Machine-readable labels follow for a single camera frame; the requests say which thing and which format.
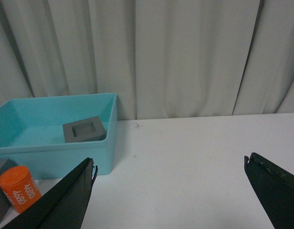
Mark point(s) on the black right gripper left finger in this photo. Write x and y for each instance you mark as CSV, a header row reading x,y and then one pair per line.
x,y
64,205

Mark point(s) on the orange cylinder with white numbers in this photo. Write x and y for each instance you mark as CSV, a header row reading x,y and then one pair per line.
x,y
20,188

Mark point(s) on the white pleated curtain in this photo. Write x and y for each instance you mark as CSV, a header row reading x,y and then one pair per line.
x,y
163,58

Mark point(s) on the light blue plastic box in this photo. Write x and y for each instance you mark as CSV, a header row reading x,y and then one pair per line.
x,y
31,133

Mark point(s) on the gray block with square recess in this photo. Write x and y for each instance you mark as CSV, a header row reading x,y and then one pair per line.
x,y
85,130

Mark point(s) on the gray block with round hole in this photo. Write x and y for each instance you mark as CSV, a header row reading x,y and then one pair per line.
x,y
5,204

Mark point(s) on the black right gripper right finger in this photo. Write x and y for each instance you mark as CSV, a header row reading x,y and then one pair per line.
x,y
274,188

